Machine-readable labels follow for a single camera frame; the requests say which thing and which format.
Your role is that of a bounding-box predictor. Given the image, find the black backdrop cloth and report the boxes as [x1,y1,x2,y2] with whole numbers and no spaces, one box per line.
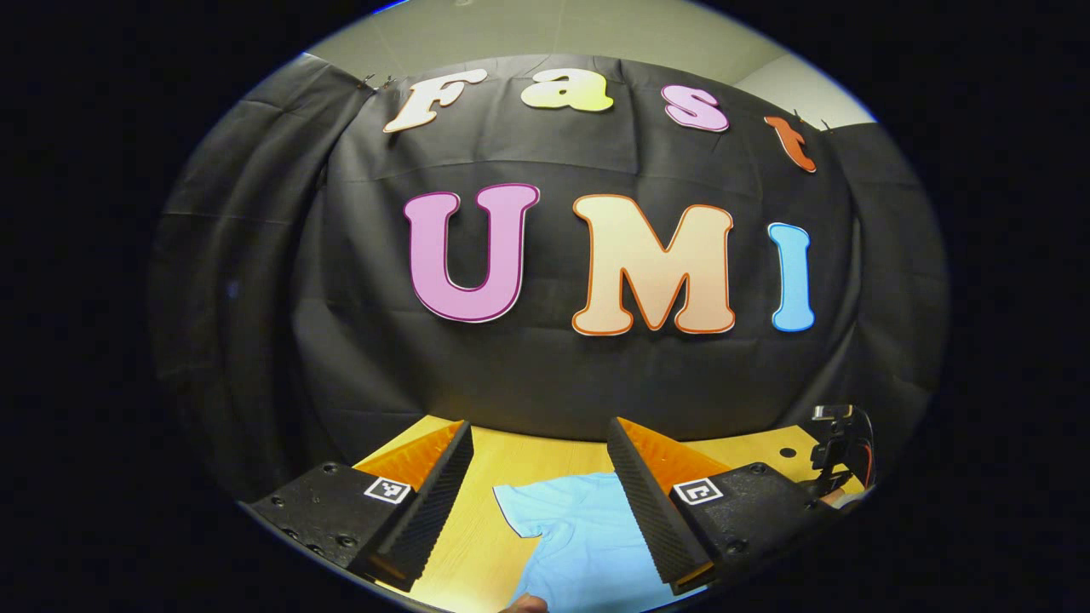
[149,53,948,503]

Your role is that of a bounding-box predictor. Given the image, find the light blue T-shirt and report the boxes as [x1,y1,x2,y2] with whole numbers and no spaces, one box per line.
[492,473,712,613]

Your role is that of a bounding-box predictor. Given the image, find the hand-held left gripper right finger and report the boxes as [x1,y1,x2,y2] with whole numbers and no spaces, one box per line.
[605,416,840,597]

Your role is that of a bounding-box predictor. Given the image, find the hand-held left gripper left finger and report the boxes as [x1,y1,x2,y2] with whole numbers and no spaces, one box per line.
[243,419,475,593]

